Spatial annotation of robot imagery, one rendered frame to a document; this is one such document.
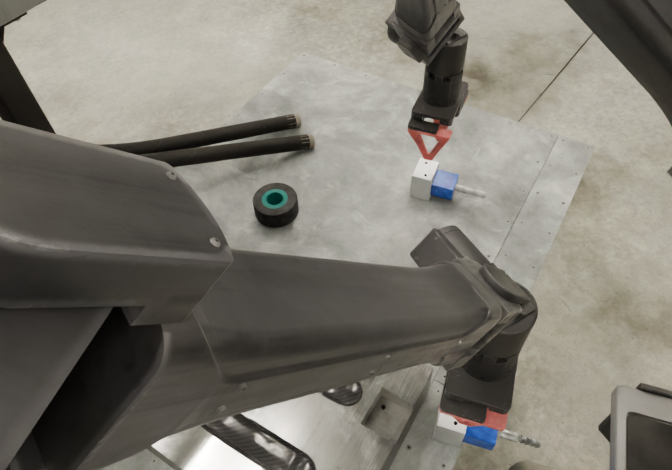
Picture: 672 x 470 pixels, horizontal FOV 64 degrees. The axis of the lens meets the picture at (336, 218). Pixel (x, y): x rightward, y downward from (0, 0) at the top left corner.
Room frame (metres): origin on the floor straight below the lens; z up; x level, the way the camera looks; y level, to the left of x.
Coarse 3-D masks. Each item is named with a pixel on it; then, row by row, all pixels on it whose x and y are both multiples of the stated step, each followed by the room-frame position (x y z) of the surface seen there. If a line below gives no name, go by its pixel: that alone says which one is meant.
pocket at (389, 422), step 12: (384, 396) 0.26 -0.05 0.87; (396, 396) 0.26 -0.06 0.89; (372, 408) 0.25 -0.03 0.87; (384, 408) 0.25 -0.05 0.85; (396, 408) 0.25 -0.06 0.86; (408, 408) 0.24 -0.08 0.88; (372, 420) 0.24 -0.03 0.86; (384, 420) 0.23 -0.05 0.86; (396, 420) 0.23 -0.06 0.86; (384, 432) 0.22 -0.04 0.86; (396, 432) 0.22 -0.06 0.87
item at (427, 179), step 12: (420, 168) 0.68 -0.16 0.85; (432, 168) 0.68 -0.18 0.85; (420, 180) 0.66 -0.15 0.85; (432, 180) 0.66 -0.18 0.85; (444, 180) 0.66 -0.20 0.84; (456, 180) 0.66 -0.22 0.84; (420, 192) 0.66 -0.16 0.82; (432, 192) 0.65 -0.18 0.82; (444, 192) 0.64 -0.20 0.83; (468, 192) 0.64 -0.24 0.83; (480, 192) 0.63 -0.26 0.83
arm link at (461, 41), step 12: (456, 36) 0.66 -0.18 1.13; (468, 36) 0.67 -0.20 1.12; (444, 48) 0.65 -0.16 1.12; (456, 48) 0.65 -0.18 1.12; (432, 60) 0.66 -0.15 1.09; (444, 60) 0.65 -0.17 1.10; (456, 60) 0.65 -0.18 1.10; (432, 72) 0.66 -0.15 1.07; (444, 72) 0.65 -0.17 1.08; (456, 72) 0.65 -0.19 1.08
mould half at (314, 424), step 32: (384, 384) 0.27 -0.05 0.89; (416, 384) 0.27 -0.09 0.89; (256, 416) 0.24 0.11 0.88; (288, 416) 0.24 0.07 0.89; (320, 416) 0.24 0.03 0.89; (352, 416) 0.23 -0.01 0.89; (160, 448) 0.21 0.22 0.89; (192, 448) 0.21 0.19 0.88; (224, 448) 0.21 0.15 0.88; (320, 448) 0.20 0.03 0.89; (352, 448) 0.20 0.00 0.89; (384, 448) 0.19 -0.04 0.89
